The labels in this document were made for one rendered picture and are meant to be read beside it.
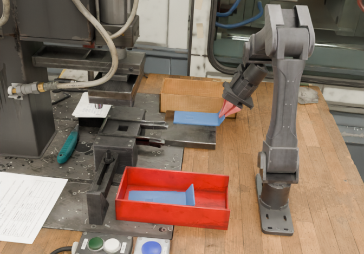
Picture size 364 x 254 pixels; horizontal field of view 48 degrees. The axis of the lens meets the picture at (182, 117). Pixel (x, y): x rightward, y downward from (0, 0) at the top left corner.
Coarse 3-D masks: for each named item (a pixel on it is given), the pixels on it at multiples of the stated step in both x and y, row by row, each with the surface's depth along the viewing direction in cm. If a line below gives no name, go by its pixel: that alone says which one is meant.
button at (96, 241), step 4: (92, 240) 80; (96, 240) 80; (100, 240) 81; (88, 244) 80; (92, 244) 80; (96, 244) 80; (100, 244) 80; (92, 248) 79; (96, 248) 79; (100, 248) 80
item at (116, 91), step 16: (48, 48) 102; (64, 48) 102; (80, 48) 102; (48, 64) 97; (64, 64) 96; (80, 64) 96; (96, 64) 96; (128, 64) 95; (112, 80) 96; (128, 80) 97; (96, 96) 93; (112, 96) 92; (128, 96) 92
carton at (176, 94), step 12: (168, 84) 139; (180, 84) 139; (192, 84) 139; (204, 84) 138; (216, 84) 138; (168, 96) 129; (180, 96) 128; (192, 96) 128; (204, 96) 128; (216, 96) 140; (168, 108) 131; (180, 108) 130; (192, 108) 130; (204, 108) 130; (216, 108) 129
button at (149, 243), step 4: (144, 244) 80; (148, 244) 80; (152, 244) 80; (156, 244) 80; (144, 248) 80; (148, 248) 80; (152, 248) 80; (156, 248) 80; (160, 248) 80; (144, 252) 79; (148, 252) 79; (152, 252) 79; (156, 252) 79; (160, 252) 79
